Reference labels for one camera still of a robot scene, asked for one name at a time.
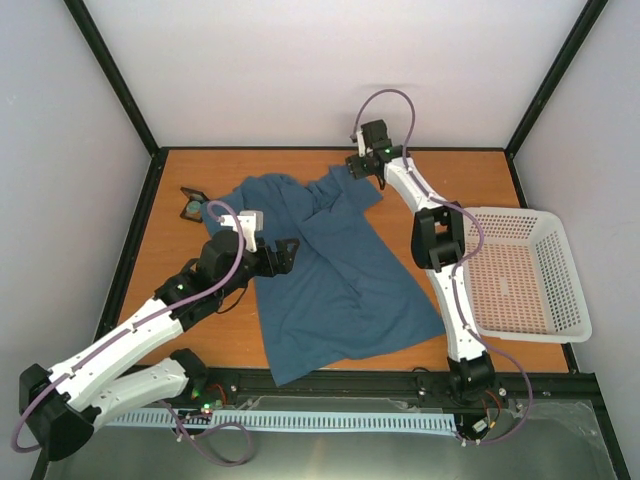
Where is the black brooch box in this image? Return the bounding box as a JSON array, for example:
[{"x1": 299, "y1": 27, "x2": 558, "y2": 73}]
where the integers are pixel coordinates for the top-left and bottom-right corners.
[{"x1": 180, "y1": 186, "x2": 209, "y2": 223}]

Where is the blue t-shirt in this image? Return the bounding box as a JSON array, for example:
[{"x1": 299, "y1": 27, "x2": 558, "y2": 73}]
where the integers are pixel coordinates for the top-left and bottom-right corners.
[{"x1": 222, "y1": 166, "x2": 444, "y2": 386}]

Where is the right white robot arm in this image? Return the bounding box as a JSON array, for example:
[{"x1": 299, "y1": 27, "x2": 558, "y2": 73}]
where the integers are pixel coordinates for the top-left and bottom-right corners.
[{"x1": 346, "y1": 143, "x2": 495, "y2": 405}]

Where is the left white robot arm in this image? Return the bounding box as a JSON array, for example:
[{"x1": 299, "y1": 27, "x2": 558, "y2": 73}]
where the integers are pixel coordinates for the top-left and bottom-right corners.
[{"x1": 18, "y1": 230, "x2": 300, "y2": 461}]

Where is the white perforated plastic basket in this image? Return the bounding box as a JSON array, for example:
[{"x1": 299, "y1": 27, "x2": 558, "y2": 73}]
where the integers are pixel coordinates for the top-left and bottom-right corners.
[{"x1": 464, "y1": 207, "x2": 592, "y2": 344}]

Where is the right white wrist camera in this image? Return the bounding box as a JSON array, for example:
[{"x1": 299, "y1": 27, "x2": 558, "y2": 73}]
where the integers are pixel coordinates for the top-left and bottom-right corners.
[{"x1": 350, "y1": 128, "x2": 373, "y2": 157}]

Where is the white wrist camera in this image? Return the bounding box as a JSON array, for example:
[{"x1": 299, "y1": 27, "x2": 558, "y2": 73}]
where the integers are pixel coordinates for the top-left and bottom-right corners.
[
  {"x1": 218, "y1": 210, "x2": 264, "y2": 253},
  {"x1": 350, "y1": 128, "x2": 373, "y2": 157}
]

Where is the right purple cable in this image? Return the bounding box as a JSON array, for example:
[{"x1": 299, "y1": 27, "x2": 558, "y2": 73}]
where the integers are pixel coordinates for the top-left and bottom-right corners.
[{"x1": 352, "y1": 88, "x2": 534, "y2": 446}]

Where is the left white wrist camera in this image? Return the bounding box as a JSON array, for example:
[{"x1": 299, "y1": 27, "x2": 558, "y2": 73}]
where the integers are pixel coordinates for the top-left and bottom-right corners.
[{"x1": 218, "y1": 210, "x2": 264, "y2": 253}]

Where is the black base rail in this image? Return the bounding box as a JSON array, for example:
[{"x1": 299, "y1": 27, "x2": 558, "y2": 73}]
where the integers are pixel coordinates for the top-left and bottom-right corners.
[{"x1": 206, "y1": 368, "x2": 604, "y2": 411}]

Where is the light blue cable duct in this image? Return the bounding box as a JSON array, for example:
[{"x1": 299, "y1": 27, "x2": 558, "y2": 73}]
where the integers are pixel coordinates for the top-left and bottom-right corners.
[{"x1": 107, "y1": 409, "x2": 457, "y2": 432}]

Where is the black enclosure frame post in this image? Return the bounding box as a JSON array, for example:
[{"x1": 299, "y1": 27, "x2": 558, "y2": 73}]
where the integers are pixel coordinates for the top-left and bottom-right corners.
[{"x1": 505, "y1": 0, "x2": 608, "y2": 160}]

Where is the left rear black frame post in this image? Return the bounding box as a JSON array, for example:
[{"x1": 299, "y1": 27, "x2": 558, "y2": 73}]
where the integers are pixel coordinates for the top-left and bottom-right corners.
[{"x1": 63, "y1": 0, "x2": 160, "y2": 157}]

